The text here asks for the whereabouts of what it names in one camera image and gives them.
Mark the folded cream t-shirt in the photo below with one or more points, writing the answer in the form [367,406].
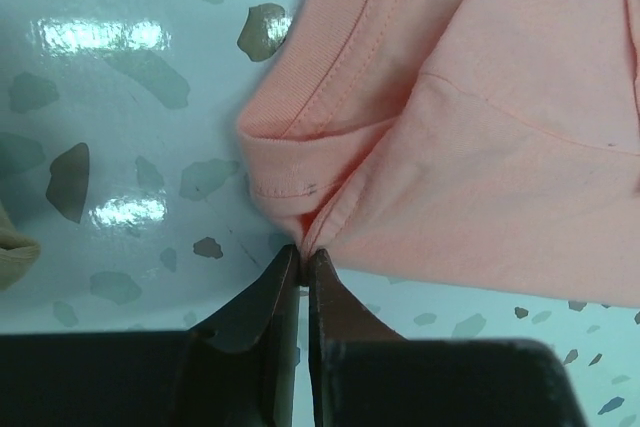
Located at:
[18,252]

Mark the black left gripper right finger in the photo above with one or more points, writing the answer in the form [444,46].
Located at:
[335,315]

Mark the salmon pink t-shirt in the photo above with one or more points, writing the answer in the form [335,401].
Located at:
[486,143]

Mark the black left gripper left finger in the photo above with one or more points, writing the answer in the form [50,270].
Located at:
[240,369]

